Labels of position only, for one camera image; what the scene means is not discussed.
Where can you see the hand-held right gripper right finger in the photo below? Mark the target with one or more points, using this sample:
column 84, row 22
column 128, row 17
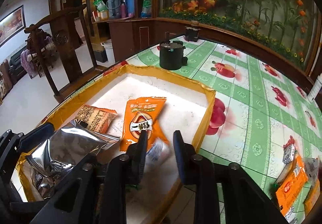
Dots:
column 181, row 156

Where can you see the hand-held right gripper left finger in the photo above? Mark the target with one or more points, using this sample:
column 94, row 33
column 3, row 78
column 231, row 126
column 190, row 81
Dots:
column 140, row 148

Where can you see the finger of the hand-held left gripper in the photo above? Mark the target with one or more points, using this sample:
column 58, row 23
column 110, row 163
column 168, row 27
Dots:
column 37, row 135

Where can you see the white blue snack packet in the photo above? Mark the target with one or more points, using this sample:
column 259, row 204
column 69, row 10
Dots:
column 158, row 149

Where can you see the large silver foil packet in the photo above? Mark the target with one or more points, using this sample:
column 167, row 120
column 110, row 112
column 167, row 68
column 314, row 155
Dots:
column 68, row 143

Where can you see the orange snack packet oval logo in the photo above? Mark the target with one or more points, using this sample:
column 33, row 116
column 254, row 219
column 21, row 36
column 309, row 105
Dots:
column 140, row 113

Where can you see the yellow-edged cardboard box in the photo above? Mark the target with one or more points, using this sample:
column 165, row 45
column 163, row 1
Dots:
column 163, row 93

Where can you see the cracker packet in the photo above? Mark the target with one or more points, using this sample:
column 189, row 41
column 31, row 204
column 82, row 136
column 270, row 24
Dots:
column 286, row 172

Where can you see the small silver foil packet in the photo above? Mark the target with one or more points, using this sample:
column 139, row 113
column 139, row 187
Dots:
column 47, row 171

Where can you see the brown snack packet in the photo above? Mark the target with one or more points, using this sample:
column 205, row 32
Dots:
column 96, row 118

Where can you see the black sofa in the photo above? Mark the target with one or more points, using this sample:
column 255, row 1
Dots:
column 15, row 63

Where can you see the wooden chair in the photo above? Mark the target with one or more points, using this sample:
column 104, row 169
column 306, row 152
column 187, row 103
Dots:
column 64, row 43

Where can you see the black lidded pot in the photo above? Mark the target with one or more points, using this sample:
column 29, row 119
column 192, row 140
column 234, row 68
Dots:
column 171, row 56

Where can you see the white bucket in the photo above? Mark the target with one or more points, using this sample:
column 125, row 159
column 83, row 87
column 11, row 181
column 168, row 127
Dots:
column 107, row 48

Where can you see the black white candy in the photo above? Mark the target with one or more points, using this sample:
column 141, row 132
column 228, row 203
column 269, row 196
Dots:
column 289, row 154

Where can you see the orange snack packet red label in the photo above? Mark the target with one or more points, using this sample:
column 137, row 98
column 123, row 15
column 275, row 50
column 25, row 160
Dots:
column 291, row 186

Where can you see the small black holder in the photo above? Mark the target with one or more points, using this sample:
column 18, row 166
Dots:
column 192, row 33

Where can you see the clear snack packet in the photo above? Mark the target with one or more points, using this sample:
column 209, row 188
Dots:
column 312, row 167

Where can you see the small orange snack packet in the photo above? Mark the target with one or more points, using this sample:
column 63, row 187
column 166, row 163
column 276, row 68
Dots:
column 312, row 197

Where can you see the clear bottle pack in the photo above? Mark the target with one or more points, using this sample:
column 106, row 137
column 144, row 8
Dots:
column 146, row 7

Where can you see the green bag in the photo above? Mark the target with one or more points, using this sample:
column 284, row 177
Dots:
column 100, row 4

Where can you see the blue thermos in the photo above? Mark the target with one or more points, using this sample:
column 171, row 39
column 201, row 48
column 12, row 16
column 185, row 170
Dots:
column 130, row 4

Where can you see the light blue thermos jug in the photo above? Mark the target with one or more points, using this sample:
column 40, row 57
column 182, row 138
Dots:
column 113, row 5

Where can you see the white spray bottle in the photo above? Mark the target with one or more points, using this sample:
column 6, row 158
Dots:
column 315, row 91

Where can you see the dark thermos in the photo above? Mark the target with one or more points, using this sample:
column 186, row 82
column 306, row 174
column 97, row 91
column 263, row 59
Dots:
column 123, row 0

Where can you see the flower mural glass panel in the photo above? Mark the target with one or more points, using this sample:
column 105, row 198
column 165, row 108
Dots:
column 239, row 0

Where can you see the framed wall picture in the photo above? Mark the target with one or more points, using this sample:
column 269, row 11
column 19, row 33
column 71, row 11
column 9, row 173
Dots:
column 12, row 23

